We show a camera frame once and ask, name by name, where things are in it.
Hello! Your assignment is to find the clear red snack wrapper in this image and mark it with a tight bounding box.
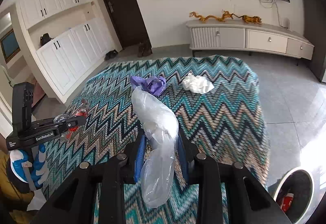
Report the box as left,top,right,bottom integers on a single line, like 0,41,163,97
54,99,89,142

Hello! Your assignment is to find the long clear plastic bag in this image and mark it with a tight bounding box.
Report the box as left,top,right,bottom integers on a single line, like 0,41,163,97
131,86,178,208

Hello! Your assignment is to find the red white paper cup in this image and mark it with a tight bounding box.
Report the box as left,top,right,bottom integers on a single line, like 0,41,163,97
280,193,294,213

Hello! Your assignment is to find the round trash bin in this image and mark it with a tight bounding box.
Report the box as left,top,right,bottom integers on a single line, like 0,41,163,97
268,166,325,223

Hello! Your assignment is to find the blue white gloved left hand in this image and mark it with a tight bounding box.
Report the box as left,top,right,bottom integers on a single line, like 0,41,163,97
6,144,49,194

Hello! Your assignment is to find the black handbag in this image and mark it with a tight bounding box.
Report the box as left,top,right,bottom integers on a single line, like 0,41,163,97
40,33,53,46

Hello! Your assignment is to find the zigzag knitted rug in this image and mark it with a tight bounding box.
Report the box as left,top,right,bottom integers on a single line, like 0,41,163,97
41,54,271,224

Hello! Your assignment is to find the black shoes pair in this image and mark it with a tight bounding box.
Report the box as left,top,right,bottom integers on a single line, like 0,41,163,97
105,49,118,61

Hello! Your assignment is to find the large purple crumpled bag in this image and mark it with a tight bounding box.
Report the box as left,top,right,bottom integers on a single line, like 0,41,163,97
130,76,166,97

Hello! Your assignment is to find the white crumpled plastic bag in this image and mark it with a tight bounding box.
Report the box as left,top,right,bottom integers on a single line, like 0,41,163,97
182,73,214,94

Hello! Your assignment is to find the brown boots pair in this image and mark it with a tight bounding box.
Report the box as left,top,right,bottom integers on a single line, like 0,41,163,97
138,41,152,57

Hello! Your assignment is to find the white TV console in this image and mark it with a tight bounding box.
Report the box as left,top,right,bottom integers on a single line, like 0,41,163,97
186,20,314,60

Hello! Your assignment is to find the dark wooden door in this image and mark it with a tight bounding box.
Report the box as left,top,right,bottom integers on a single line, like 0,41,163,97
103,0,149,48

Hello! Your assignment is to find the golden tiger figurine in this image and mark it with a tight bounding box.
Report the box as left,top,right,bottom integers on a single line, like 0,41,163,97
233,14,262,24

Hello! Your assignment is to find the golden dragon figurine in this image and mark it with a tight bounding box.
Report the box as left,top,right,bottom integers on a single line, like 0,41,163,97
189,11,233,22

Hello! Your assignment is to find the dark grey tall cabinet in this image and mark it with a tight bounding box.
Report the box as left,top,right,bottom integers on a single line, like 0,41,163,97
303,0,325,83

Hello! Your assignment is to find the white wall cabinet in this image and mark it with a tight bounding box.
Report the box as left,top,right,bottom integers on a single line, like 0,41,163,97
1,0,121,103

